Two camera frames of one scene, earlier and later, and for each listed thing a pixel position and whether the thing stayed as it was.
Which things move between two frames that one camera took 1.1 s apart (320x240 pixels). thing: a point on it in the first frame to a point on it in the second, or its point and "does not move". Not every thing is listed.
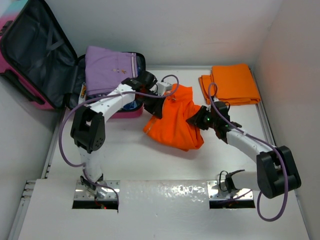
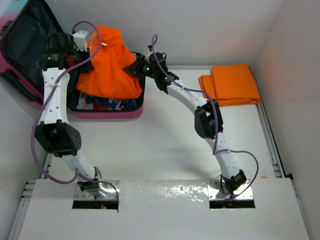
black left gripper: x=155 y=108 to x=86 y=67
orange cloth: x=234 y=84 does not move
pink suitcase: x=36 y=56 does not move
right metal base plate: x=215 y=193 does not move
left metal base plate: x=80 y=193 does not move
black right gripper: x=196 y=119 to x=135 y=68
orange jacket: x=173 y=129 to x=108 y=79
